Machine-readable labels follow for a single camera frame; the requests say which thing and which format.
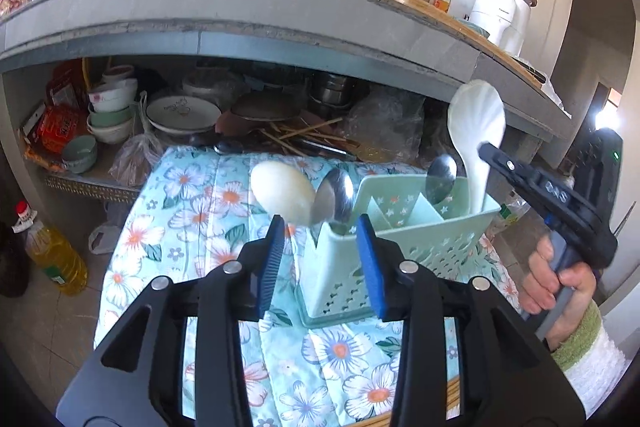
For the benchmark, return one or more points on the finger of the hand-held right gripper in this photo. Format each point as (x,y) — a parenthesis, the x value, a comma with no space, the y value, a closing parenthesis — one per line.
(510,167)

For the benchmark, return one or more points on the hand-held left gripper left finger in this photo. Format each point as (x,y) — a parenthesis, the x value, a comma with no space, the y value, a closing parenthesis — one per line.
(270,262)

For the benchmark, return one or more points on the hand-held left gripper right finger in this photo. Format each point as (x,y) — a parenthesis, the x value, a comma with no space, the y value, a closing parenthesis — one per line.
(372,262)

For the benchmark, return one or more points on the green star-pattern utensil holder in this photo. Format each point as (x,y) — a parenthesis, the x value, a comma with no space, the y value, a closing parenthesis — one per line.
(425,247)

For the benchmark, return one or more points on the white shell-shaped spoon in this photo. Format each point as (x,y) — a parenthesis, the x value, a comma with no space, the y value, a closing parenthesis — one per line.
(475,117)

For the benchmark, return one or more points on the metal spoon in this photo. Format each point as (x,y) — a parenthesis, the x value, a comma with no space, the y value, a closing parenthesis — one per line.
(332,202)
(442,177)

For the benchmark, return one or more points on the white plastic ladle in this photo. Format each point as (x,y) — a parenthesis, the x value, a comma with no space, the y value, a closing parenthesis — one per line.
(280,192)

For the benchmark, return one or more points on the wooden chopstick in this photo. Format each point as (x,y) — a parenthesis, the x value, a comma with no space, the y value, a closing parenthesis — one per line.
(454,402)
(451,389)

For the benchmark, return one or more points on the person's right forearm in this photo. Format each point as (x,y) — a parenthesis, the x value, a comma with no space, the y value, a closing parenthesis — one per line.
(595,357)

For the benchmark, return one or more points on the person's right hand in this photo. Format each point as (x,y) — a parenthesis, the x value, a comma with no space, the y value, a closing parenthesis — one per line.
(580,292)

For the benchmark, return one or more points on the floral blanket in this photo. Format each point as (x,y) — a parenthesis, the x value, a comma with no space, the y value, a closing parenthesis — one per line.
(200,227)

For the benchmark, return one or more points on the black ladle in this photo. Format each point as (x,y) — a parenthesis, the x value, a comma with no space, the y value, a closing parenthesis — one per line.
(227,148)

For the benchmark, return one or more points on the large clear plastic bag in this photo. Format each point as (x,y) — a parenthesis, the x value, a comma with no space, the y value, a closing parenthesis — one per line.
(387,122)

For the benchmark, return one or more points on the bundle of wooden chopsticks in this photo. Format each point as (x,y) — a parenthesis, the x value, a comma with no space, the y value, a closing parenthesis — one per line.
(310,134)

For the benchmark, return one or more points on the green plate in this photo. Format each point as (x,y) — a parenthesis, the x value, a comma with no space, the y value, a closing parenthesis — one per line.
(472,28)

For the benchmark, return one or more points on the white kitchen appliance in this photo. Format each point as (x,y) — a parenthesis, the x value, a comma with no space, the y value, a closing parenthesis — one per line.
(497,19)

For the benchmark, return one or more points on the metal pan lid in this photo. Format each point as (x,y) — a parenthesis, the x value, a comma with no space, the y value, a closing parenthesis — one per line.
(265,107)

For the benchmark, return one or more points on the white plastic bag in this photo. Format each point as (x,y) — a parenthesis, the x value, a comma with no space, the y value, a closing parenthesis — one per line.
(104,238)

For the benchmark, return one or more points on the brown-tinted plastic bag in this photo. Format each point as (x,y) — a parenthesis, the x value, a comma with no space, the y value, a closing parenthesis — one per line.
(135,157)

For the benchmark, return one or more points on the white printed plate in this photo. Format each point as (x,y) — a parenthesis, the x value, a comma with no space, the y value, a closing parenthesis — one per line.
(182,114)

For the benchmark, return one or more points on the stack of steel pots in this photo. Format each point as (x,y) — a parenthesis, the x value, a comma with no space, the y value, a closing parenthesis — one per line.
(330,89)

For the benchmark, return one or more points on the wooden cutting board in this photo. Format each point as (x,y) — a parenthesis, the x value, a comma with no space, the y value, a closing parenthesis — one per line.
(425,4)

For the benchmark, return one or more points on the plastic-wrapped pot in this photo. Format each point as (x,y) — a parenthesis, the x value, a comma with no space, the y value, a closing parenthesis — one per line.
(207,82)

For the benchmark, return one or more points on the plain white bowl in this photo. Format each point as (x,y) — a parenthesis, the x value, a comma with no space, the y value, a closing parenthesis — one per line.
(111,136)

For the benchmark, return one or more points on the cooking oil bottle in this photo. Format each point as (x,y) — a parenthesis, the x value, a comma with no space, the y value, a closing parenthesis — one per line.
(55,257)

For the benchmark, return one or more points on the pale green bowl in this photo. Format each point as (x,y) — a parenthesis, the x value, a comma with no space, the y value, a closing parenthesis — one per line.
(110,118)

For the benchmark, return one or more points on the pale green square container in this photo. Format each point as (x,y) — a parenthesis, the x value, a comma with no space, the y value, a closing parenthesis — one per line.
(80,154)

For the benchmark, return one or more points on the white bowl with red print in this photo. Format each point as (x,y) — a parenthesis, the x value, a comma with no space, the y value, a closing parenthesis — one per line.
(114,96)

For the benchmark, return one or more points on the small white bowl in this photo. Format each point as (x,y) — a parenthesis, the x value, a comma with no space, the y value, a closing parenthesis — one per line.
(118,73)

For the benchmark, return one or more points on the red food packet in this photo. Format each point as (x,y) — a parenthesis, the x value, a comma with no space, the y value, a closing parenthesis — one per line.
(55,127)

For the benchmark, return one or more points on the grey concrete counter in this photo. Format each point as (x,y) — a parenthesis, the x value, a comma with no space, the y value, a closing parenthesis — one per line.
(250,7)

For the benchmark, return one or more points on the dark bottle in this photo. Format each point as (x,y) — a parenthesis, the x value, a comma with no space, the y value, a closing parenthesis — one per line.
(12,262)

